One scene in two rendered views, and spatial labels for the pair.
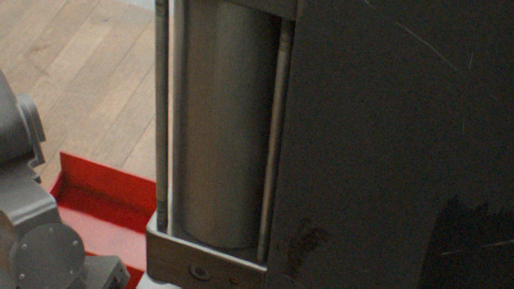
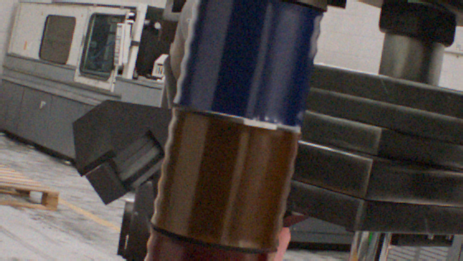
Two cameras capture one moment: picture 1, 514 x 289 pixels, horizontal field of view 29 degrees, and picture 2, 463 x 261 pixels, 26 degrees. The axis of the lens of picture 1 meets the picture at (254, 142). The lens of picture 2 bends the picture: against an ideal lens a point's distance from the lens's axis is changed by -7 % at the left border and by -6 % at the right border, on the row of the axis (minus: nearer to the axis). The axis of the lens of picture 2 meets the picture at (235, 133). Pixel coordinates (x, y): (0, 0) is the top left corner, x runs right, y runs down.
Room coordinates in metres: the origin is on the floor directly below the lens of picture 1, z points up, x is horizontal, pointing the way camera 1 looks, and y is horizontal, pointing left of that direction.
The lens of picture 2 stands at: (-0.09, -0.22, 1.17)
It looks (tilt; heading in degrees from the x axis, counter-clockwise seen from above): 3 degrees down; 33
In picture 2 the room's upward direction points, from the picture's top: 11 degrees clockwise
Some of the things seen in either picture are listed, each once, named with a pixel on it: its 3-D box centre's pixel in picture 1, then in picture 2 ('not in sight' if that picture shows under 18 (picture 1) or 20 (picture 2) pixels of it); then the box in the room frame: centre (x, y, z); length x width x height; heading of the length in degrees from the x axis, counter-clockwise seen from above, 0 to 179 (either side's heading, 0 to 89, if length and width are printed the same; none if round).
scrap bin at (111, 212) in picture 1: (140, 238); not in sight; (0.69, 0.11, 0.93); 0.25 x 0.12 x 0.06; 73
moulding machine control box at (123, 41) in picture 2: not in sight; (125, 45); (7.25, 5.84, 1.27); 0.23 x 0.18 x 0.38; 160
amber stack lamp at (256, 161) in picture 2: not in sight; (226, 177); (0.16, -0.06, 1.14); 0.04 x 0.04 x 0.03
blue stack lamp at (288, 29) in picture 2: not in sight; (249, 57); (0.16, -0.06, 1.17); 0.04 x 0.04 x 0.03
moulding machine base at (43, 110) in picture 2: not in sight; (145, 132); (7.79, 5.82, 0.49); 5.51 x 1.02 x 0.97; 70
